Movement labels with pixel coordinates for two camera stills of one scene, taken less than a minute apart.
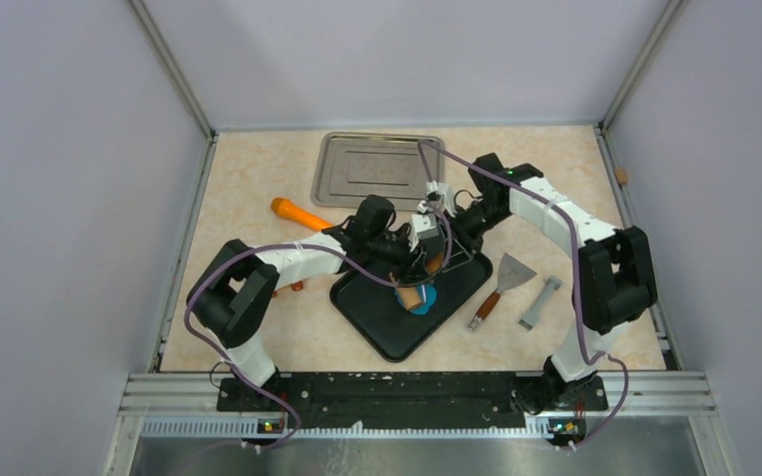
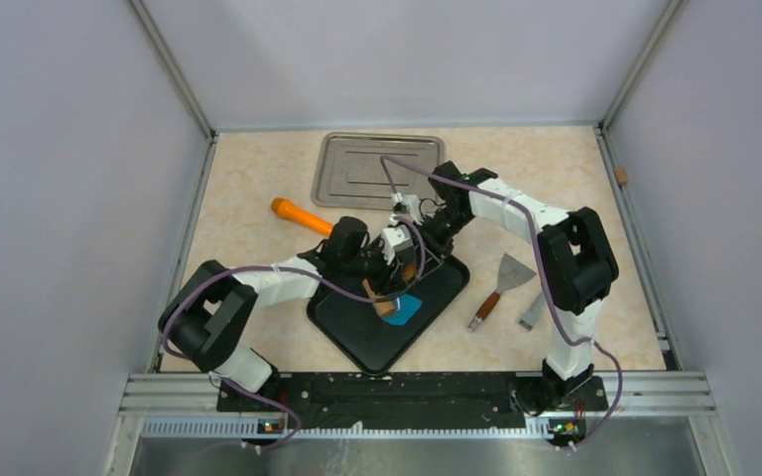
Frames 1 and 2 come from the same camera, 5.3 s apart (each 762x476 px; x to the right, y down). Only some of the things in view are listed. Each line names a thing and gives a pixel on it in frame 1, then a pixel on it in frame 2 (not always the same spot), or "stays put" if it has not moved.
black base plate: [372, 401] stays put
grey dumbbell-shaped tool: [531, 314] stays put
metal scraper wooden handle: [510, 274] stays put
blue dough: [428, 295] -> [409, 304]
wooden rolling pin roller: [412, 296] -> [382, 305]
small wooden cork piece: [621, 175] stays put
